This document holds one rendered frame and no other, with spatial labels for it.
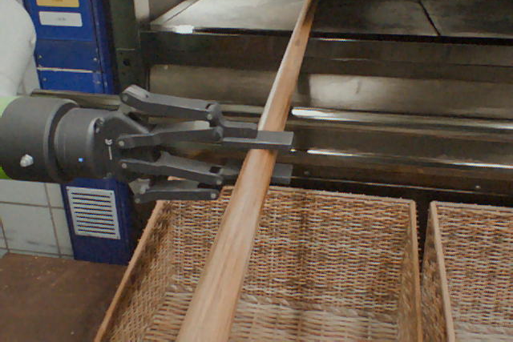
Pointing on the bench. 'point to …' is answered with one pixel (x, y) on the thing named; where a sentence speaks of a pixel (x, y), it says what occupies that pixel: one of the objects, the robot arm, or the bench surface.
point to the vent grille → (94, 212)
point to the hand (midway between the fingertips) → (258, 155)
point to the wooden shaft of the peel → (244, 207)
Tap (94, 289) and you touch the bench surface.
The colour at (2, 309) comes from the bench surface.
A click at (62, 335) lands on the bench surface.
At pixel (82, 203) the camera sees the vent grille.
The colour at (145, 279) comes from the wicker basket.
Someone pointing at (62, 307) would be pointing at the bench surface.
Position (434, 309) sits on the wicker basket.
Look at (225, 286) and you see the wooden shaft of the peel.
